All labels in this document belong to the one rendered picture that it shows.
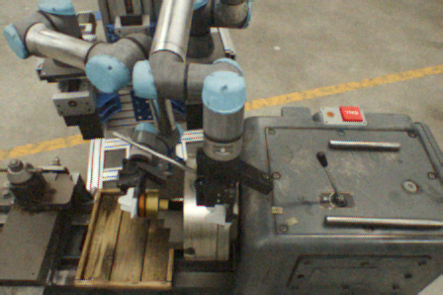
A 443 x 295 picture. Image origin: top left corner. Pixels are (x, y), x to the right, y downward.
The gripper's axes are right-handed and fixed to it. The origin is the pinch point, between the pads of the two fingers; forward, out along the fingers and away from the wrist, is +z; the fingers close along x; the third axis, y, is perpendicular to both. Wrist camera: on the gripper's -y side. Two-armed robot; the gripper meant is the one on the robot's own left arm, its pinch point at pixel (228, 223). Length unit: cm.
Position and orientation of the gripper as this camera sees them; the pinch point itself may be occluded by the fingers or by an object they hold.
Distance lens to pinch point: 84.3
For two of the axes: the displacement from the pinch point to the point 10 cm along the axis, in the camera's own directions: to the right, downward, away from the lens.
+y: -10.0, -0.2, -0.2
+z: -0.3, 8.2, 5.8
